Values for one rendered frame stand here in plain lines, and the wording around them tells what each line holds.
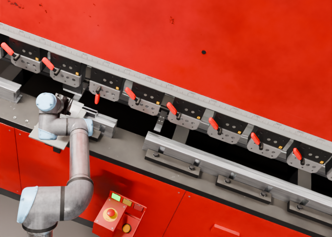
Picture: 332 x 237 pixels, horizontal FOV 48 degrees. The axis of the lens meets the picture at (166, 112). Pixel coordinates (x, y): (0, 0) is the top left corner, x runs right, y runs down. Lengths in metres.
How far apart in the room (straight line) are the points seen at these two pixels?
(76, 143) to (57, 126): 0.13
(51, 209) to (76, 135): 0.36
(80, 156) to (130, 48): 0.49
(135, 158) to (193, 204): 0.41
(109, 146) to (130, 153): 0.12
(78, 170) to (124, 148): 0.65
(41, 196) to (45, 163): 0.98
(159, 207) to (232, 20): 1.22
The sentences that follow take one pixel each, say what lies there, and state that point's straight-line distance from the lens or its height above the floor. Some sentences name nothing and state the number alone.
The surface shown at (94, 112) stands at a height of 0.99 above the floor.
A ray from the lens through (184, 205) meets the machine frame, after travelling 2.13.
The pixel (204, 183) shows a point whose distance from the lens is 2.02.
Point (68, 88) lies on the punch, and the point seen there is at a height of 1.11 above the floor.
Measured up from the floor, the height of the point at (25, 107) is 0.87.
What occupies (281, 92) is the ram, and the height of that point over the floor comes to 1.56.
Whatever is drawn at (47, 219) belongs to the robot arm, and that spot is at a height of 1.30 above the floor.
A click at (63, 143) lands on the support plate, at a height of 1.00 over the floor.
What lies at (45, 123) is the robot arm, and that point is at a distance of 1.60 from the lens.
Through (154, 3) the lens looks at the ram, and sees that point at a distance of 1.45.
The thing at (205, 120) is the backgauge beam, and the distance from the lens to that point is 2.13.
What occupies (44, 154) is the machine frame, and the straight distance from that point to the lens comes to 2.21.
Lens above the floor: 2.50
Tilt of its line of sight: 46 degrees down
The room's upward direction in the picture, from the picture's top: 19 degrees clockwise
